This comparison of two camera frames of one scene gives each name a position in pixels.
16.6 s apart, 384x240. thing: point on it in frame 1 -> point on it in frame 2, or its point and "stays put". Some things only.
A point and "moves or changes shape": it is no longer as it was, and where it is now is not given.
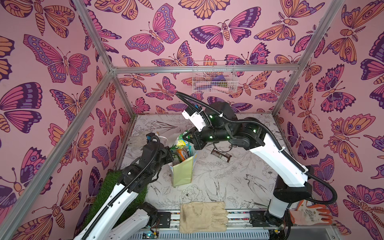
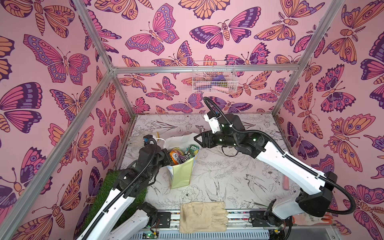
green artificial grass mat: x=110 y=181 stays put
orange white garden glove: x=305 y=214 stays put
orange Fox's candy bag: x=182 y=154 moves or changes shape
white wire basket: x=215 y=77 stays put
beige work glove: x=203 y=217 stays put
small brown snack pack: x=225 y=156 -> x=187 y=156
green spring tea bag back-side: x=181 y=142 -> x=193 y=150
